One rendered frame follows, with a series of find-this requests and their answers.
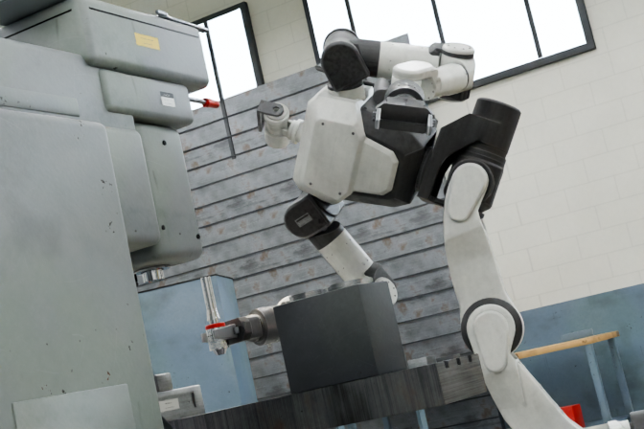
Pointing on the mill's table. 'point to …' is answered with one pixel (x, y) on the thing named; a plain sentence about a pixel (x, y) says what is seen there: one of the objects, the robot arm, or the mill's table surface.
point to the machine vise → (181, 402)
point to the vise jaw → (163, 382)
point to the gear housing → (146, 100)
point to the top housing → (117, 40)
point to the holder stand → (339, 334)
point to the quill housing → (168, 200)
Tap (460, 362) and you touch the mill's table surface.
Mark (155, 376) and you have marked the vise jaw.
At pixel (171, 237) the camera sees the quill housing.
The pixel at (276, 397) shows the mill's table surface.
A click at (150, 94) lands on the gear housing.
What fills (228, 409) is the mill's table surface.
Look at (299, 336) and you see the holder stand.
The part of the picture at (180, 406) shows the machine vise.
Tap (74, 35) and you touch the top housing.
